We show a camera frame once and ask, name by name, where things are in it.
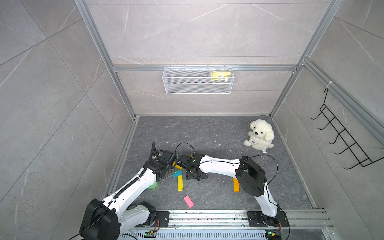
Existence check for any lime yellow long block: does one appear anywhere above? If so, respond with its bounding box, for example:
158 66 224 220
177 175 184 192

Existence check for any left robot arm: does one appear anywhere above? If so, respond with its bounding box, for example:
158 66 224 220
71 142 177 240

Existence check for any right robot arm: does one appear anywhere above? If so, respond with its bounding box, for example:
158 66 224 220
176 153 290 228

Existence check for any teal block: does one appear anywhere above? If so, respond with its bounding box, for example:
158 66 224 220
172 170 183 178

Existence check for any green lid jar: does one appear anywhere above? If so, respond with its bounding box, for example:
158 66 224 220
148 183 158 190

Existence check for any pink block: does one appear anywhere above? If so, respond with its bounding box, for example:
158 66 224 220
184 196 195 208

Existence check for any amber orange block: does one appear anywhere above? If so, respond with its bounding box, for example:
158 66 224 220
233 178 240 192

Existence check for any white plush dog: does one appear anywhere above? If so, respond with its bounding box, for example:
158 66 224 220
244 119 275 153

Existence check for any yellow sponge in basket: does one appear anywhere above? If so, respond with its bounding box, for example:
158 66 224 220
209 71 232 82

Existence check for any metal base rail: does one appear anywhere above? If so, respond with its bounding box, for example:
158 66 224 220
119 210 339 240

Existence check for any white wire basket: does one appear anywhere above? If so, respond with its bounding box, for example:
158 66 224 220
162 66 235 95

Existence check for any black wall hook rack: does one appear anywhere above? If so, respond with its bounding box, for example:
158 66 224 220
311 88 384 170

